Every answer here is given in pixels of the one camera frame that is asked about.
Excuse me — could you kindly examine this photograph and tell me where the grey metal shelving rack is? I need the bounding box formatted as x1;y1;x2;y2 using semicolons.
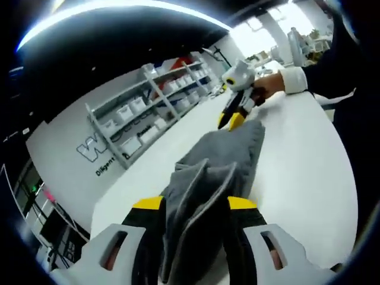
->
84;55;219;170

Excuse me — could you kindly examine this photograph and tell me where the grey towel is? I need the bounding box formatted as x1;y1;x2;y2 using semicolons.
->
160;120;267;280

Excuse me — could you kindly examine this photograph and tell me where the group of white storage boxes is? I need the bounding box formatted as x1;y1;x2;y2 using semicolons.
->
99;64;214;155

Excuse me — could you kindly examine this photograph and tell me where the pink object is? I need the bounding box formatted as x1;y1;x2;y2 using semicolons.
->
43;188;57;204

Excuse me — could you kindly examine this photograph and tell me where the person's right hand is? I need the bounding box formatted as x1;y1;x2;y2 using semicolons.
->
254;72;286;99

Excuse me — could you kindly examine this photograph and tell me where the white linear ceiling light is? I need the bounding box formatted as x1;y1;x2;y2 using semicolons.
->
17;5;234;52

